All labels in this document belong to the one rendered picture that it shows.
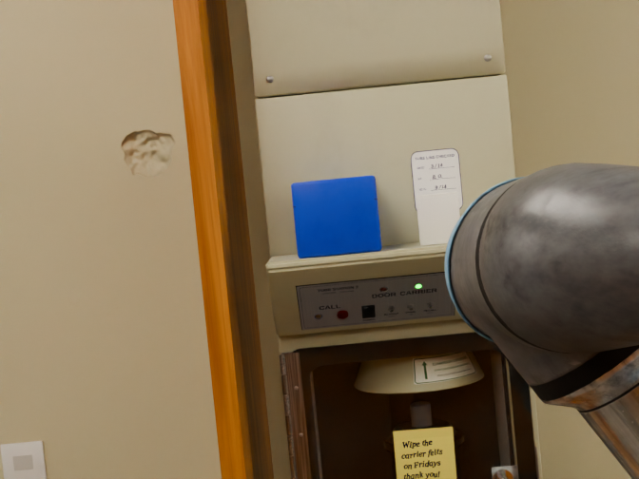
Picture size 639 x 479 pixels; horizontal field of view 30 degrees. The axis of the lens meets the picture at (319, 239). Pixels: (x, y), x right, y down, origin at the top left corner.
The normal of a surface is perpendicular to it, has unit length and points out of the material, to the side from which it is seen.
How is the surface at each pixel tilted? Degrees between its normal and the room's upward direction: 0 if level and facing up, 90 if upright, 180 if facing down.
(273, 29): 90
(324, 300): 135
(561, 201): 48
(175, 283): 90
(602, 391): 140
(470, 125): 90
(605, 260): 86
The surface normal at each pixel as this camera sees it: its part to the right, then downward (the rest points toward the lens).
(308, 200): 0.00, 0.05
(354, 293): 0.07, 0.74
